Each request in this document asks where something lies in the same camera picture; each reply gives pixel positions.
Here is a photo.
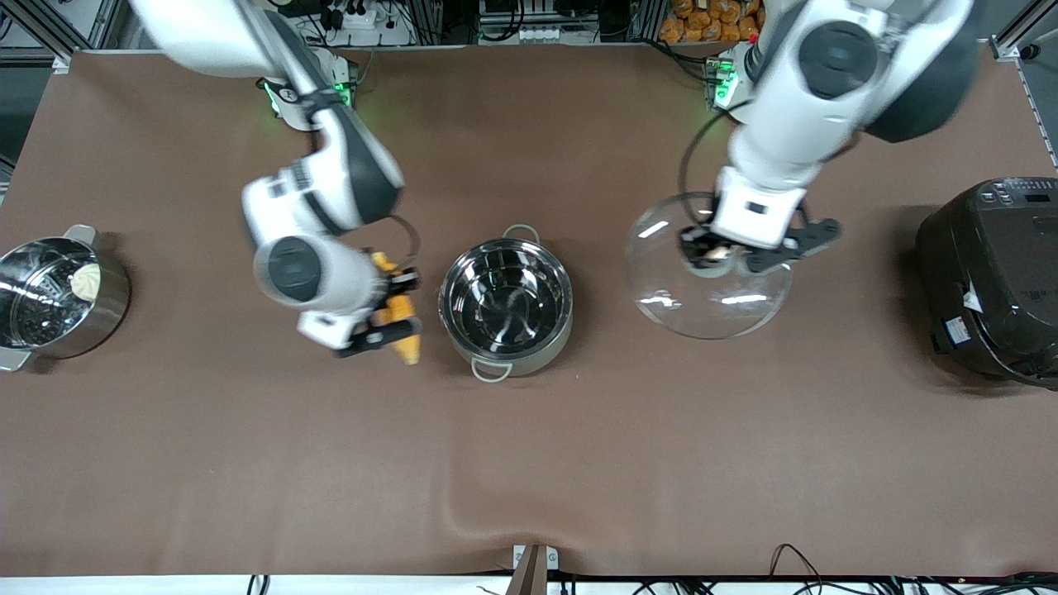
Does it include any yellow corn cob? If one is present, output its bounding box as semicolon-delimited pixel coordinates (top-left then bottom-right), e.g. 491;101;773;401
369;250;423;367

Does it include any steel pot with loop handles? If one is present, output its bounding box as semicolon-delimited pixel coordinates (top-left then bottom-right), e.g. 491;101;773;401
436;223;575;383

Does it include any white power strip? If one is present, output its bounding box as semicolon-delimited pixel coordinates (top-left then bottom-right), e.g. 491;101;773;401
331;0;383;31

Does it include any steel steamer pot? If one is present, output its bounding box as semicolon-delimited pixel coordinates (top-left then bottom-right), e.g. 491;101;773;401
0;225;132;373

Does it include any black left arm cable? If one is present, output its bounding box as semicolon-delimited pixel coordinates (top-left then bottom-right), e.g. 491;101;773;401
678;112;732;226

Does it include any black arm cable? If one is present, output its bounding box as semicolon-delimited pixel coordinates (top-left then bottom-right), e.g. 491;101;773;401
387;214;422;269
678;112;732;226

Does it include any glass pot lid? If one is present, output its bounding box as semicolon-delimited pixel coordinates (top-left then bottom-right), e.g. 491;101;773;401
625;191;794;341

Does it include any black looped floor cable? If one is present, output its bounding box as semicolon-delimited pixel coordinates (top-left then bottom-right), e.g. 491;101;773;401
769;543;829;581

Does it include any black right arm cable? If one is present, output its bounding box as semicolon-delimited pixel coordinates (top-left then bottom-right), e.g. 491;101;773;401
387;214;422;269

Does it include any brown table mat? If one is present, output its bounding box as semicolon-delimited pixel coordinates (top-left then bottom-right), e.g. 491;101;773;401
0;45;1058;578

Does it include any metal clamp bracket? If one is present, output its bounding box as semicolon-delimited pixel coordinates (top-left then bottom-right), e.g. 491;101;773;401
506;544;560;595

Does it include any black rice cooker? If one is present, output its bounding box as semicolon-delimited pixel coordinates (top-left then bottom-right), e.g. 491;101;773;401
915;177;1058;390

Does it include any bag of orange buns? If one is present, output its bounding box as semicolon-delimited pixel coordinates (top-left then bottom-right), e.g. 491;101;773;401
659;0;763;45

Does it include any aluminium frame corner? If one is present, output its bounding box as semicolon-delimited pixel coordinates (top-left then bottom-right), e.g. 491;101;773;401
990;29;1044;64

